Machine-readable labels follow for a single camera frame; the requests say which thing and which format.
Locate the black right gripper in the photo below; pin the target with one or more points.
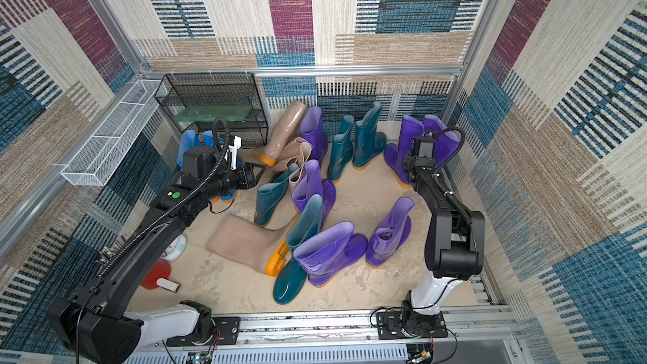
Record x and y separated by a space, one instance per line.
417 163

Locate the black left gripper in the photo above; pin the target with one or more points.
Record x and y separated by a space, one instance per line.
246 172

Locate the tall purple boot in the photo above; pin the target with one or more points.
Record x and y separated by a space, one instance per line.
395 153
446 144

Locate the short purple boot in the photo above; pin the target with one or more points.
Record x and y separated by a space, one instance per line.
391 233
331 251

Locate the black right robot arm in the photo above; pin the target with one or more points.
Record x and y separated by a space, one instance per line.
455 239

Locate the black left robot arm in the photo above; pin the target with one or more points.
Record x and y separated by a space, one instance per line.
94 322

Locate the blue rain boot upright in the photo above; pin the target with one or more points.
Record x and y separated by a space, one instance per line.
188 140

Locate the beige boot middle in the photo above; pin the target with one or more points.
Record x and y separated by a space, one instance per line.
297 151

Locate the beige boot leaning at back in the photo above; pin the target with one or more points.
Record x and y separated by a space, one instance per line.
281 133

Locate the purple boot middle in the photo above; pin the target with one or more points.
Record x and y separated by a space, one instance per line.
313 184

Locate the beige boot lying front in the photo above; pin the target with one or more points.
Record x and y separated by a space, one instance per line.
263 250

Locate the purple boot at back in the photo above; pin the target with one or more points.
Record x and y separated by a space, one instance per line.
312 131

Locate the green tray on shelf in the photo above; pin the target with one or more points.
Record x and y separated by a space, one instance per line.
209 113

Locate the short purple boot front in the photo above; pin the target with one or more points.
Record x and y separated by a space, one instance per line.
331 251

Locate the teal boot front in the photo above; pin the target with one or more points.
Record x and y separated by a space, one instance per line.
292 276

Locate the black wire mesh shelf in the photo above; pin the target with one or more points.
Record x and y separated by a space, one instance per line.
192 101

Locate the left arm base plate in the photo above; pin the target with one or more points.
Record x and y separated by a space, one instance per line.
216 331

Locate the white wire mesh basket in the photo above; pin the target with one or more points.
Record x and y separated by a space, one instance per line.
100 156

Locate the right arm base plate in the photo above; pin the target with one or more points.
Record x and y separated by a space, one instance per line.
396 324

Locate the aluminium front rail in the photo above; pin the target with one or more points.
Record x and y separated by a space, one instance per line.
476 335

